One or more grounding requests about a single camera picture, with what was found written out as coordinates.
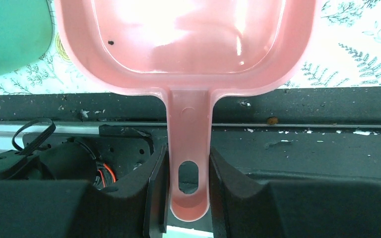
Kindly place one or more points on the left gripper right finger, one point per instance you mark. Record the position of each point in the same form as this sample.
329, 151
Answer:
290, 208

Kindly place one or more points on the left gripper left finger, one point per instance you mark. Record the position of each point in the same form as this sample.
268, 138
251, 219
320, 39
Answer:
133, 207

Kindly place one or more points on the green trash bin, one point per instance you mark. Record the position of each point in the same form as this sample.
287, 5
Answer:
26, 31

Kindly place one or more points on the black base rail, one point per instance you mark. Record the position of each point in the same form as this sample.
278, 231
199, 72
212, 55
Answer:
325, 131

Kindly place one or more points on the pink dustpan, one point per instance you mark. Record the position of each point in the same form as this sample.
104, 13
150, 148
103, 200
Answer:
189, 54

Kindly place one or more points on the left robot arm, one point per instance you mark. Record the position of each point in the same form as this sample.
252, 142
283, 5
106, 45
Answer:
100, 161

